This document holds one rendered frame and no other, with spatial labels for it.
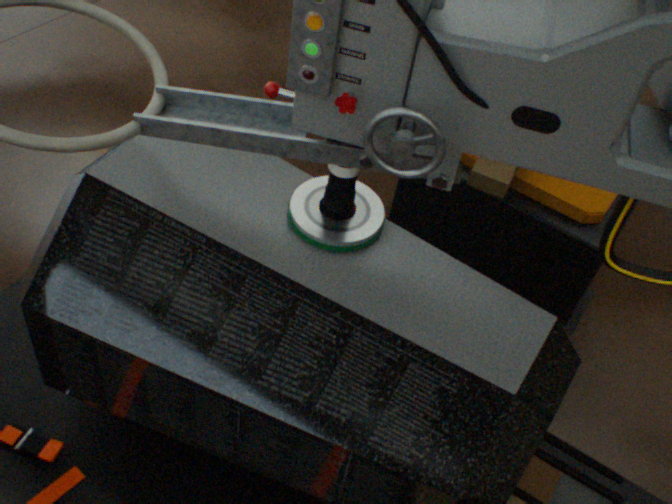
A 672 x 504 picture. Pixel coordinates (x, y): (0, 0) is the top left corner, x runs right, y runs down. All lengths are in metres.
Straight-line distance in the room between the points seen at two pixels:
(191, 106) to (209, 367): 0.57
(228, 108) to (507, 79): 0.65
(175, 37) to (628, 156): 2.76
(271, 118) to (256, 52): 2.09
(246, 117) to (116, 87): 1.86
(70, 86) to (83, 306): 1.86
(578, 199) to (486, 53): 0.85
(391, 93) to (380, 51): 0.08
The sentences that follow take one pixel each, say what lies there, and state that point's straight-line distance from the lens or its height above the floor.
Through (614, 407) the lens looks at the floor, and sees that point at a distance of 2.70.
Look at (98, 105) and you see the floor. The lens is 3.41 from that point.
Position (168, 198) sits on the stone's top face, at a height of 0.84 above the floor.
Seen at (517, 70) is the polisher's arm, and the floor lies 1.38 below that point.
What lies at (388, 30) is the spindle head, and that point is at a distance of 1.29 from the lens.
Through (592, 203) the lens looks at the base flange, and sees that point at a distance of 2.07.
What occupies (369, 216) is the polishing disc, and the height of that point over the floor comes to 0.87.
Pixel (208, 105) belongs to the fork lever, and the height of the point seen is 1.02.
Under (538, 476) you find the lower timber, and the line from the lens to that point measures 2.28.
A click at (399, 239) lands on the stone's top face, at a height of 0.84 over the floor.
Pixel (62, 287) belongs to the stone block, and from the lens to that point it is 1.83.
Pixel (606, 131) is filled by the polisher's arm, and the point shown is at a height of 1.31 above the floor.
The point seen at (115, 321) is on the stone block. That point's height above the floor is 0.65.
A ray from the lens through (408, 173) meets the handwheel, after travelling 1.38.
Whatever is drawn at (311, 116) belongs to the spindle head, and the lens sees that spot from 1.42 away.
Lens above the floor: 2.05
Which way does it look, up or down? 47 degrees down
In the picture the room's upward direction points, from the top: 10 degrees clockwise
